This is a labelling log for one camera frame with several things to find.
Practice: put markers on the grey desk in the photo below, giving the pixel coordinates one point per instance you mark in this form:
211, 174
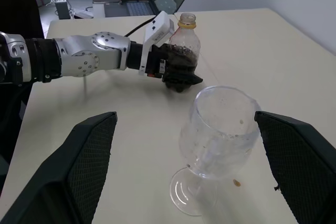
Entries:
86, 1

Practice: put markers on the clear plastic drink bottle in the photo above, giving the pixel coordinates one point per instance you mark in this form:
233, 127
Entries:
187, 37

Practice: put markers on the small grey box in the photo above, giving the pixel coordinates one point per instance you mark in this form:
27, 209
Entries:
62, 9

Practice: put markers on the black robot torso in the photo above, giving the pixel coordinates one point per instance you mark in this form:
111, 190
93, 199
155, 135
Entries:
18, 3

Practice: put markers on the clear wine glass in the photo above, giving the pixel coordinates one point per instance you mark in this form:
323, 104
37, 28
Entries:
218, 140

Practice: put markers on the white grey box device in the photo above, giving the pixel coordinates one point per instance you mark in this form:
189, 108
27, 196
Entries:
107, 7

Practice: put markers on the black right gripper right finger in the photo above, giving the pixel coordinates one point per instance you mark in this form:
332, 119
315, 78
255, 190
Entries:
304, 161

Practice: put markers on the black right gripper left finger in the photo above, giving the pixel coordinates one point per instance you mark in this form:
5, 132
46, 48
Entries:
52, 176

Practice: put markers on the small brown crumb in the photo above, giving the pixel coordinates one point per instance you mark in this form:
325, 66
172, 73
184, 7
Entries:
237, 182

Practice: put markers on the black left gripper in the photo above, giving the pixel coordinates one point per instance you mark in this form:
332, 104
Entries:
157, 61

